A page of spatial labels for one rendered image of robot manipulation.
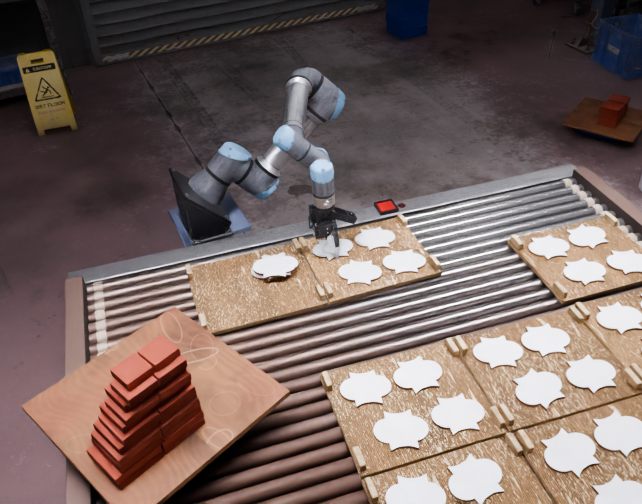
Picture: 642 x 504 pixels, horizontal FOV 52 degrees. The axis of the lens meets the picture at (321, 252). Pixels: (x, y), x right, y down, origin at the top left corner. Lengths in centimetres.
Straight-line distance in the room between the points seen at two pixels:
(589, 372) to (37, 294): 296
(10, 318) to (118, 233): 84
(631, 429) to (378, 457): 66
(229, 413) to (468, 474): 62
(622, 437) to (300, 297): 102
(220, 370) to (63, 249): 256
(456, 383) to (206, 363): 70
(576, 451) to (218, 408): 92
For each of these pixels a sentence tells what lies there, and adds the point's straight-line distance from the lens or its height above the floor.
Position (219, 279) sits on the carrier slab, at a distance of 227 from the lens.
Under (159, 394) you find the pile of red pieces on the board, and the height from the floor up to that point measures 124.
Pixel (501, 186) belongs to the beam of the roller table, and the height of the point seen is 91.
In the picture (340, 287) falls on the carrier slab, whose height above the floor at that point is 94.
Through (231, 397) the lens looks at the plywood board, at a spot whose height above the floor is 104.
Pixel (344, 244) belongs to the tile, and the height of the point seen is 94.
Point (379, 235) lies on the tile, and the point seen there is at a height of 94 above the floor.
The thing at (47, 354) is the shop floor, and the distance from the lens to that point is 360.
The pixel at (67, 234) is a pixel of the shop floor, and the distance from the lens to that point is 438.
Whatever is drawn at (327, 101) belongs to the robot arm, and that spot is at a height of 131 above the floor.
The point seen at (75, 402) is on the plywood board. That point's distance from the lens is 187.
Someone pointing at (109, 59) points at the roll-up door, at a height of 5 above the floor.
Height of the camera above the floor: 239
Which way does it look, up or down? 38 degrees down
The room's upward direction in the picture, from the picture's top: 3 degrees counter-clockwise
